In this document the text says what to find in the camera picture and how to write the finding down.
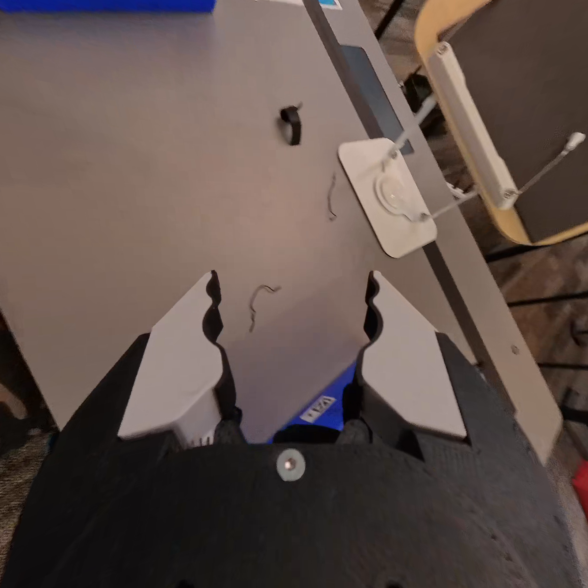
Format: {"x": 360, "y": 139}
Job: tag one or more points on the black thread scrap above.
{"x": 330, "y": 202}
{"x": 252, "y": 307}

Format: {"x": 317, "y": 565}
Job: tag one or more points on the dark board with wooden rim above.
{"x": 528, "y": 92}

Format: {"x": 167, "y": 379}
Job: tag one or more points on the plain blue plastic bin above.
{"x": 92, "y": 4}

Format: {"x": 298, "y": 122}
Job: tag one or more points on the white stand with clear arms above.
{"x": 358, "y": 165}

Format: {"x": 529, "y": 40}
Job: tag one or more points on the blue bin with square tag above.
{"x": 340, "y": 386}

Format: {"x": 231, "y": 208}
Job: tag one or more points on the white printed paper sheet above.
{"x": 330, "y": 3}

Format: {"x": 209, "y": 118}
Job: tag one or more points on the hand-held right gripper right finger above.
{"x": 409, "y": 376}

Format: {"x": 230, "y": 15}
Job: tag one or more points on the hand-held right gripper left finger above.
{"x": 174, "y": 367}

